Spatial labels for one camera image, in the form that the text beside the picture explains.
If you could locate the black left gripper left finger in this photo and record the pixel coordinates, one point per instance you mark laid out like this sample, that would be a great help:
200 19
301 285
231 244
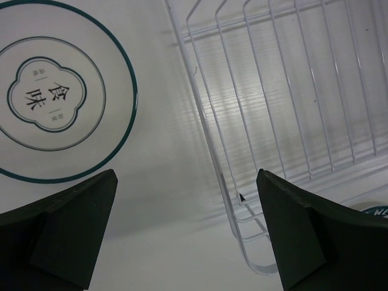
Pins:
54 243

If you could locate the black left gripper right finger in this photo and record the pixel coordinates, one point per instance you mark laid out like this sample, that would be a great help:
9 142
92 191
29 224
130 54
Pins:
319 244

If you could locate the white plate green clover design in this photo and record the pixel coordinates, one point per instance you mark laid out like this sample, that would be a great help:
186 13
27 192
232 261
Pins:
69 95

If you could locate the white wire dish rack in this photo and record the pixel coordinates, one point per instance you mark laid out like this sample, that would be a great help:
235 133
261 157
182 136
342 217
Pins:
298 88

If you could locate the plate with dark green rim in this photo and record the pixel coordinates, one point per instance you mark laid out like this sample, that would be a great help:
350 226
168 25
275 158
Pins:
374 208

